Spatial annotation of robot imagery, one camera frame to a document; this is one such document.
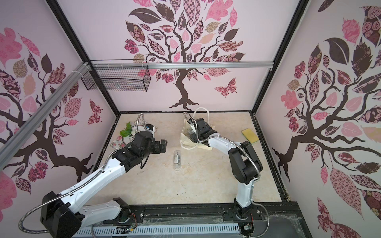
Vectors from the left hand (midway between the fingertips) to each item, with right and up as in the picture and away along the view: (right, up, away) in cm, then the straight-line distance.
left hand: (160, 144), depth 80 cm
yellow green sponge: (+60, +3, +27) cm, 66 cm away
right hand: (+24, +9, +16) cm, 30 cm away
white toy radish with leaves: (-30, +6, +25) cm, 40 cm away
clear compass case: (+8, -12, +12) cm, 18 cm away
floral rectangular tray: (-34, -3, +21) cm, 40 cm away
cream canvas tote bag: (+15, -1, +12) cm, 19 cm away
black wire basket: (-32, +44, +15) cm, 56 cm away
